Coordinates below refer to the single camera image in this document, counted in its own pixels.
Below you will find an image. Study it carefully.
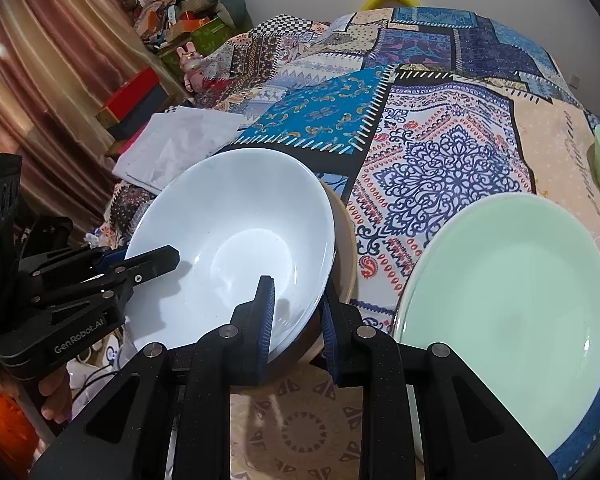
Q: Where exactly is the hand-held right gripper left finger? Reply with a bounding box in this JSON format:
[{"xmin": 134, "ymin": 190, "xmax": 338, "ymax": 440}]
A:
[{"xmin": 30, "ymin": 275, "xmax": 277, "ymax": 480}]

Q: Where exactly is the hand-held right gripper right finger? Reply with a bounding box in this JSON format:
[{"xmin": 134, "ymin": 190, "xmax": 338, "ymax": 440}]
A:
[{"xmin": 321, "ymin": 277, "xmax": 561, "ymax": 480}]

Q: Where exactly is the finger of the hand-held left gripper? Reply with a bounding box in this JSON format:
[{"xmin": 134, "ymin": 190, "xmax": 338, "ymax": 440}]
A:
[
  {"xmin": 17, "ymin": 245, "xmax": 127, "ymax": 283},
  {"xmin": 30, "ymin": 245, "xmax": 181, "ymax": 313}
]

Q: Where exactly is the brown-rimmed bowl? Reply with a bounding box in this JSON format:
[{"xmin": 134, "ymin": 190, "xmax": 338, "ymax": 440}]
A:
[{"xmin": 270, "ymin": 177, "xmax": 359, "ymax": 367}]

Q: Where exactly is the white patterned bowl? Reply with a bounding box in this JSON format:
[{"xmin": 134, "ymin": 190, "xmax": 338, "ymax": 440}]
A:
[{"xmin": 124, "ymin": 147, "xmax": 337, "ymax": 363}]

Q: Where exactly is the green plate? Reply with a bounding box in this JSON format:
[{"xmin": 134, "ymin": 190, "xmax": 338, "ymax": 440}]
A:
[{"xmin": 392, "ymin": 192, "xmax": 600, "ymax": 458}]

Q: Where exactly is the person's left hand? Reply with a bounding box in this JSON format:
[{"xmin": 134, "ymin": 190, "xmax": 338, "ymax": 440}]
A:
[{"xmin": 37, "ymin": 370, "xmax": 74, "ymax": 422}]

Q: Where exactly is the orange bag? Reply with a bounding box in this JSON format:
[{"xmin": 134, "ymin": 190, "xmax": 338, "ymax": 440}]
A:
[{"xmin": 0, "ymin": 377, "xmax": 41, "ymax": 480}]

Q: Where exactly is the white cloth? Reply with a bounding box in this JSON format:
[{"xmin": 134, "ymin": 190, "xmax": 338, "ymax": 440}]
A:
[{"xmin": 112, "ymin": 106, "xmax": 246, "ymax": 195}]

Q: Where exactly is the dark box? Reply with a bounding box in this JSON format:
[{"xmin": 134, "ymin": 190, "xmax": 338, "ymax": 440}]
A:
[{"xmin": 107, "ymin": 85, "xmax": 168, "ymax": 141}]

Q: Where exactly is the red box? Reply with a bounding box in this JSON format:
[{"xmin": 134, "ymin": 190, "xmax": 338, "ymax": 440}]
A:
[{"xmin": 100, "ymin": 67, "xmax": 161, "ymax": 118}]

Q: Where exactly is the brown curtain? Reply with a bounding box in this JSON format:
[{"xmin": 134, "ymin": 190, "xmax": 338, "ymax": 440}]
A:
[{"xmin": 0, "ymin": 0, "xmax": 181, "ymax": 236}]

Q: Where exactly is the patchwork printed blanket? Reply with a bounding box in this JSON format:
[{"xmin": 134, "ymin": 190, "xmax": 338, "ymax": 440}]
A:
[{"xmin": 97, "ymin": 6, "xmax": 600, "ymax": 480}]

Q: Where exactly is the pink rabbit toy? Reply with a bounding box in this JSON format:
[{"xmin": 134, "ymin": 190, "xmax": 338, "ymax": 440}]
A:
[{"xmin": 176, "ymin": 42, "xmax": 206, "ymax": 93}]

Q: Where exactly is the green box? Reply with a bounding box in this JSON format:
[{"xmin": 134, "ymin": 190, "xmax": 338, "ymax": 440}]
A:
[{"xmin": 160, "ymin": 17, "xmax": 236, "ymax": 61}]

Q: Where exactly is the pile of clutter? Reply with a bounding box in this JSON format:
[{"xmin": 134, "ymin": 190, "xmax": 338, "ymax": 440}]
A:
[{"xmin": 132, "ymin": 0, "xmax": 191, "ymax": 46}]

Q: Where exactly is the black cable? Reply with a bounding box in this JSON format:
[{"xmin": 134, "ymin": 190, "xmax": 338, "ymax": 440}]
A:
[{"xmin": 67, "ymin": 345, "xmax": 123, "ymax": 403}]

